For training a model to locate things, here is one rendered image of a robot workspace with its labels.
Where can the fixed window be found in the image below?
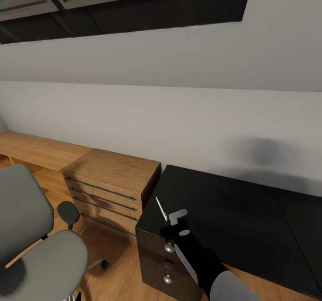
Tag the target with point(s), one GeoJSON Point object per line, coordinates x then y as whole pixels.
{"type": "Point", "coordinates": [37, 20]}

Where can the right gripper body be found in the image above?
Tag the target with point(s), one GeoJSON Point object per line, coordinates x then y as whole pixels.
{"type": "Point", "coordinates": [169, 230]}

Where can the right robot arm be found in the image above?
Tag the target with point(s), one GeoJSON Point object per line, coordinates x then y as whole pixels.
{"type": "Point", "coordinates": [218, 283]}

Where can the swivel chair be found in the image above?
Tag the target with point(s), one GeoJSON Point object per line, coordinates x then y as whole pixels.
{"type": "Point", "coordinates": [52, 269]}

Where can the bookcase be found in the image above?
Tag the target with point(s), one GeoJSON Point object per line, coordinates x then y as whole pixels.
{"type": "Point", "coordinates": [11, 141]}
{"type": "Point", "coordinates": [45, 159]}

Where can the desk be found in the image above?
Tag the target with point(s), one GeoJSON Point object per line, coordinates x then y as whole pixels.
{"type": "Point", "coordinates": [272, 233]}

